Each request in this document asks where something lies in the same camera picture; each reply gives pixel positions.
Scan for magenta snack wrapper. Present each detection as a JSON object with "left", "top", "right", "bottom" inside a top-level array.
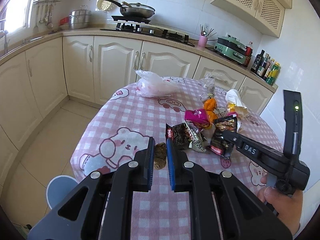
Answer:
[{"left": 184, "top": 109, "right": 211, "bottom": 129}]

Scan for yellow snack bag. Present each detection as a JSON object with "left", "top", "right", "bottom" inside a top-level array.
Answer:
[{"left": 226, "top": 102, "right": 236, "bottom": 115}]

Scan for steel stock pot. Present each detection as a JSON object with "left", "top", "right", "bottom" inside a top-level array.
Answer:
[{"left": 69, "top": 5, "right": 92, "bottom": 30}]

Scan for clear plastic bag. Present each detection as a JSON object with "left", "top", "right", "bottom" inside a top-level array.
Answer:
[{"left": 200, "top": 71, "right": 226, "bottom": 103}]

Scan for pink white plastic bag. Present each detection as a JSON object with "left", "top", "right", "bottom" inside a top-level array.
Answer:
[{"left": 136, "top": 70, "right": 180, "bottom": 98}]

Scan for white tissue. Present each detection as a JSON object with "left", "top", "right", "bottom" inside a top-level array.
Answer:
[{"left": 225, "top": 89, "right": 248, "bottom": 119}]

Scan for cream upper cabinet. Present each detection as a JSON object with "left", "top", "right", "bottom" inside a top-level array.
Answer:
[{"left": 210, "top": 0, "right": 292, "bottom": 38}]

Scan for red cap soy bottle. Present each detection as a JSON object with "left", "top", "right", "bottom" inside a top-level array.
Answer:
[{"left": 244, "top": 41, "right": 253, "bottom": 67}]

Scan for cream colander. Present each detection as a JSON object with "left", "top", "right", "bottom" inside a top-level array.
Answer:
[{"left": 97, "top": 0, "right": 114, "bottom": 11}]

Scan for wall utensil rack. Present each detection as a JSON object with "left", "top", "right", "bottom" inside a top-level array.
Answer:
[{"left": 33, "top": 0, "right": 62, "bottom": 31}]

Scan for dark sauce bottle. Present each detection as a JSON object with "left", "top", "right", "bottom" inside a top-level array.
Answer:
[{"left": 251, "top": 50, "right": 265, "bottom": 73}]

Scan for black red snack wrapper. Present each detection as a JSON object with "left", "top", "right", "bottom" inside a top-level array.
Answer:
[{"left": 209, "top": 114, "right": 238, "bottom": 158}]

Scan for person's right hand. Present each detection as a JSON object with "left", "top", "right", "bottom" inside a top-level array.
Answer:
[{"left": 257, "top": 186, "right": 303, "bottom": 235}]

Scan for green yellow bottle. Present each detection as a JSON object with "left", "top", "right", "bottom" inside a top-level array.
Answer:
[{"left": 266, "top": 62, "right": 280, "bottom": 86}]

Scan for pink checkered tablecloth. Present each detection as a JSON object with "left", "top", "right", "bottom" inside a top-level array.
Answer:
[{"left": 70, "top": 76, "right": 284, "bottom": 240}]

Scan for green electric cooker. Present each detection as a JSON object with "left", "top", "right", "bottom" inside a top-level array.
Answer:
[{"left": 214, "top": 36, "right": 246, "bottom": 64}]

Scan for black gas stove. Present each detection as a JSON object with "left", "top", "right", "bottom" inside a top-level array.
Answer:
[{"left": 100, "top": 16, "right": 195, "bottom": 47}]

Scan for frying pan with lid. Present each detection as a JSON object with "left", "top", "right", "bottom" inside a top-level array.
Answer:
[{"left": 104, "top": 0, "right": 155, "bottom": 19}]

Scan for cream lower cabinets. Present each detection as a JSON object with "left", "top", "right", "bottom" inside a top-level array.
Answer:
[{"left": 1, "top": 31, "right": 277, "bottom": 182}]

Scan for blue white trash bin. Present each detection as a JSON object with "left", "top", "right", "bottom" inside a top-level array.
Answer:
[{"left": 46, "top": 175, "right": 78, "bottom": 209}]

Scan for pink utensil holder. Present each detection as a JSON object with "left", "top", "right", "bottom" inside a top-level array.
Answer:
[{"left": 198, "top": 35, "right": 208, "bottom": 48}]

